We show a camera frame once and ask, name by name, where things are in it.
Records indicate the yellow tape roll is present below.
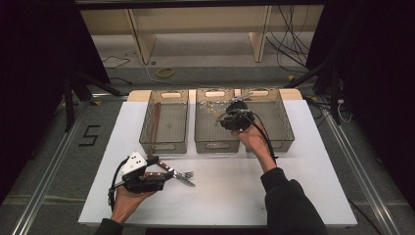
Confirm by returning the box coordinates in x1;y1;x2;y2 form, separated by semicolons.
156;67;175;79

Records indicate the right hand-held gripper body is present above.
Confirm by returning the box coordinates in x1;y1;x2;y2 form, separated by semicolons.
218;110;257;133

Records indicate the light wooden bench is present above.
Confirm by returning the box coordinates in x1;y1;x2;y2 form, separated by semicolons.
75;0;327;66

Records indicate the black metal stand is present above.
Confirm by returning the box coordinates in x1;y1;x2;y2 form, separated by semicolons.
285;62;346;125
63;70;130;132

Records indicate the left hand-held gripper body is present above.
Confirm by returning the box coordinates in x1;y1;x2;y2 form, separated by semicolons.
117;151;166;194

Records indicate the black curtain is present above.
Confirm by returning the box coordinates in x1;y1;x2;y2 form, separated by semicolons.
0;0;111;197
306;0;415;210

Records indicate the steel fork with wooden handle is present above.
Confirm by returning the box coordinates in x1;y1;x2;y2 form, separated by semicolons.
144;170;195;180
229;91;254;103

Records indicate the steel knife with wooden handle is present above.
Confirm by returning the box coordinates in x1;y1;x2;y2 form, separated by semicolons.
147;156;197;188

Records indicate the person's left hand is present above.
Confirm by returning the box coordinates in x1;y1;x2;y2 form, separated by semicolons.
111;185;158;220

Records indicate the smoky transparent plastic bin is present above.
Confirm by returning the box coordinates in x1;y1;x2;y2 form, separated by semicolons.
239;87;296;154
194;87;243;155
139;89;190;155

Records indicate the aluminium floor rail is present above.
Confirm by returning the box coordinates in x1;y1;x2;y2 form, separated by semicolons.
11;101;90;235
321;97;403;235

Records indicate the bundle of black floor cables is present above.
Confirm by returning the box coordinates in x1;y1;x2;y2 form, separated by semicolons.
265;4;315;75

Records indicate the person's right hand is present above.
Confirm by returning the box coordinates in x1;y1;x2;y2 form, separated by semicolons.
232;120;273;157

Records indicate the white floor cable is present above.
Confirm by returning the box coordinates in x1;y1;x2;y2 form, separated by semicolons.
139;61;200;90

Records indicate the thin black floor cable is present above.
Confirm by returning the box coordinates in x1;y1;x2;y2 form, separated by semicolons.
101;55;131;71

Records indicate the brown wooden chopstick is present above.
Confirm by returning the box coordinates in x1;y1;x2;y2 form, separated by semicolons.
150;102;159;144
154;102;161;143

